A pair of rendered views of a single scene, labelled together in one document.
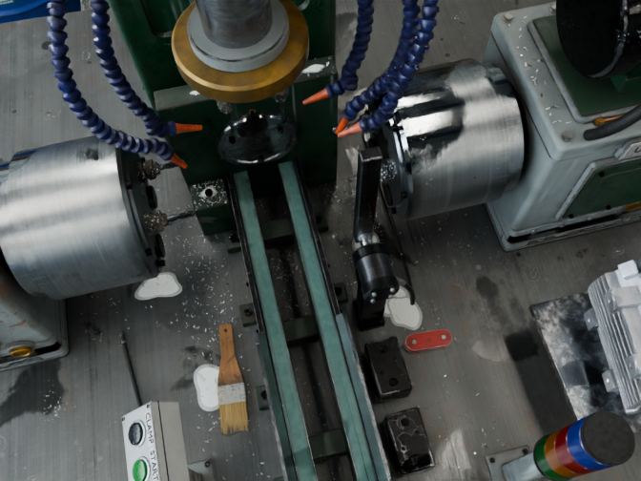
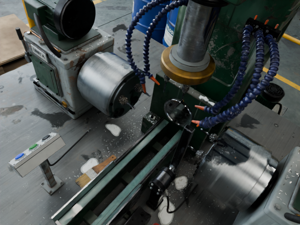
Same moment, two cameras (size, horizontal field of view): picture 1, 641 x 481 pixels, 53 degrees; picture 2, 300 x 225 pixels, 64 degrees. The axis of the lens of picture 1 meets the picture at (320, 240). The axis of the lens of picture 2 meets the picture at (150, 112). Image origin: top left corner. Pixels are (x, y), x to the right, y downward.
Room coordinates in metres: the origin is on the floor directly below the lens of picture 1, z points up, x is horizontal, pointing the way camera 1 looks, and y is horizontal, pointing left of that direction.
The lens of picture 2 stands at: (0.05, -0.28, 1.81)
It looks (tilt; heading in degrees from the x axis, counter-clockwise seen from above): 49 degrees down; 42
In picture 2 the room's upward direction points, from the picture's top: 10 degrees clockwise
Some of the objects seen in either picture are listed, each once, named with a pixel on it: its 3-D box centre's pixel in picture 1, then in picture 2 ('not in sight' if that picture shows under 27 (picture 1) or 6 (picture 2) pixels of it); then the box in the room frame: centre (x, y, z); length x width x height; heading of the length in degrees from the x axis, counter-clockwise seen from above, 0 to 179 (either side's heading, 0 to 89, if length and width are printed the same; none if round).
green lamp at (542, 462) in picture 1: (561, 455); not in sight; (0.10, -0.32, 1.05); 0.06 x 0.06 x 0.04
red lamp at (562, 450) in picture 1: (585, 447); not in sight; (0.10, -0.32, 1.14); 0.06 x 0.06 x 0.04
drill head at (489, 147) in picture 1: (453, 135); (239, 172); (0.63, -0.24, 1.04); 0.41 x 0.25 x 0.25; 102
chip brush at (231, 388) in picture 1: (230, 377); (97, 169); (0.28, 0.18, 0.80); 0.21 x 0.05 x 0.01; 7
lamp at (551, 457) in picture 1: (572, 451); not in sight; (0.10, -0.32, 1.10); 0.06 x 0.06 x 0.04
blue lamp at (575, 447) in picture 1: (598, 441); not in sight; (0.10, -0.32, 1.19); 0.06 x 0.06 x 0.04
